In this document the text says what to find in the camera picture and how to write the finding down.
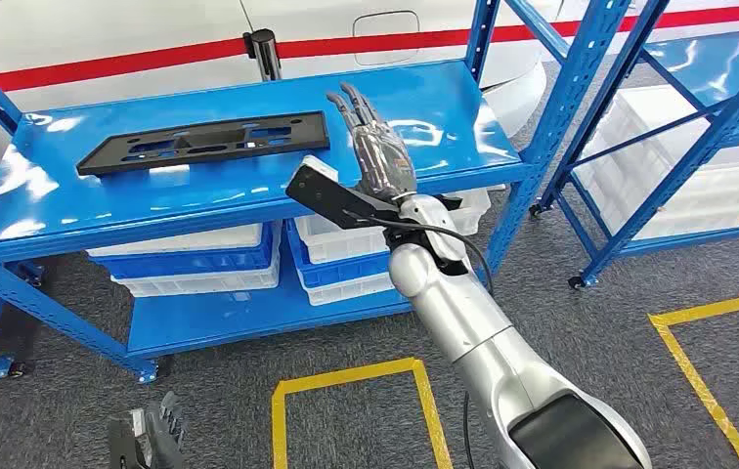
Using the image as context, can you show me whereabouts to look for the long black plastic part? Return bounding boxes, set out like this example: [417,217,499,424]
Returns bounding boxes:
[75,110,332,177]

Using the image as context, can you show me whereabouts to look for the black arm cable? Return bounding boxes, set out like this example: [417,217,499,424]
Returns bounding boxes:
[343,210,496,296]

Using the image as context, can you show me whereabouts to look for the blue plastic crate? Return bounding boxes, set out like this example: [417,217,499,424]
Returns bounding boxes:
[92,223,282,280]
[286,220,395,290]

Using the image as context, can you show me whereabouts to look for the black chrome stanchion post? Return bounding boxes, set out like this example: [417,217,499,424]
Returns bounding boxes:
[242,28,283,83]

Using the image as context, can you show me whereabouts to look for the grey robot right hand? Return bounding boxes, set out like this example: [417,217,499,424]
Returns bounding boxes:
[326,82,418,202]

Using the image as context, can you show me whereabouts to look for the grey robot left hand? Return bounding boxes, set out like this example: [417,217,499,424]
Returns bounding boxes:
[109,391,187,469]

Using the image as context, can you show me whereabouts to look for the white car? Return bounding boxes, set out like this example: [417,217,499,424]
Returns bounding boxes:
[0,0,549,208]

